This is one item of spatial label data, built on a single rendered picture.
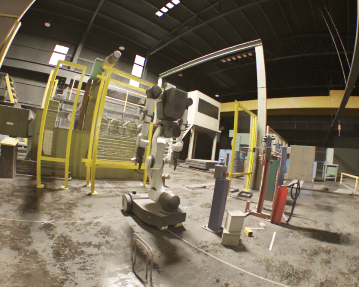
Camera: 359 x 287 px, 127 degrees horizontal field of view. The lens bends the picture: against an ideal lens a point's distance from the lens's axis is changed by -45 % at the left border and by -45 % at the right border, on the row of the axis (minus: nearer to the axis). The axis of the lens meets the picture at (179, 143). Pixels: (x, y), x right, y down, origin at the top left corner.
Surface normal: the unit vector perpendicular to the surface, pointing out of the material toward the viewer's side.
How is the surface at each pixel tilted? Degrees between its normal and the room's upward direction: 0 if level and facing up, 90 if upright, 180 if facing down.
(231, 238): 90
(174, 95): 90
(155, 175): 60
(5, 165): 90
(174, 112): 105
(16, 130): 90
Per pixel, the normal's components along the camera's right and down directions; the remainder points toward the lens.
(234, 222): 0.00, -0.04
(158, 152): 0.58, 0.21
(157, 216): -0.53, -0.11
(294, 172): -0.72, -0.12
